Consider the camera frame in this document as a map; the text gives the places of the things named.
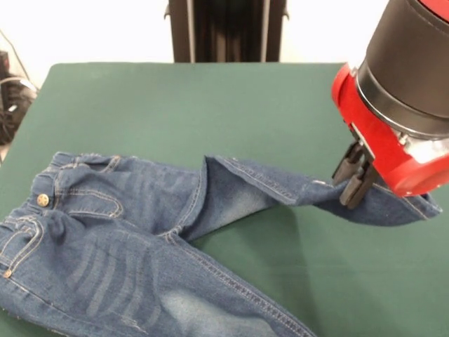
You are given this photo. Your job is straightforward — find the dark green table cloth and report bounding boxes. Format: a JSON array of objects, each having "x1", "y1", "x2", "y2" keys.
[{"x1": 0, "y1": 62, "x2": 449, "y2": 337}]

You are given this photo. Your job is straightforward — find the black wheeled chair base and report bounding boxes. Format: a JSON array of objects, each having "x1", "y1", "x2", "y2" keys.
[{"x1": 0, "y1": 51, "x2": 39, "y2": 145}]

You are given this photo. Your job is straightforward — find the blue denim jeans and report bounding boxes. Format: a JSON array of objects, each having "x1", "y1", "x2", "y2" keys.
[{"x1": 0, "y1": 151, "x2": 443, "y2": 337}]

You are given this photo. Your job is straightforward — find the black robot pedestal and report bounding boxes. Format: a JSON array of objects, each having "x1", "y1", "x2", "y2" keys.
[{"x1": 168, "y1": 0, "x2": 289, "y2": 63}]

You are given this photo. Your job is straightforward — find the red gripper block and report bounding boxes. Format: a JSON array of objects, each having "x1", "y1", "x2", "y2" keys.
[{"x1": 331, "y1": 61, "x2": 449, "y2": 210}]

